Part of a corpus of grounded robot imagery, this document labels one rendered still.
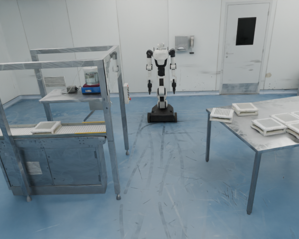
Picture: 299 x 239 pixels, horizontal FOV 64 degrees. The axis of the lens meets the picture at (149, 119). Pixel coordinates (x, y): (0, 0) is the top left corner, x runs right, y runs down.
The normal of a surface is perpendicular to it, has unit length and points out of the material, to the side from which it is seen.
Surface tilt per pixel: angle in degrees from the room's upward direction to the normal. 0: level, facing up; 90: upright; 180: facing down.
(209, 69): 90
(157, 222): 0
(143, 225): 0
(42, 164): 90
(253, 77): 90
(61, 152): 90
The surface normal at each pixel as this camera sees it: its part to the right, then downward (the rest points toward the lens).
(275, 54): -0.09, 0.41
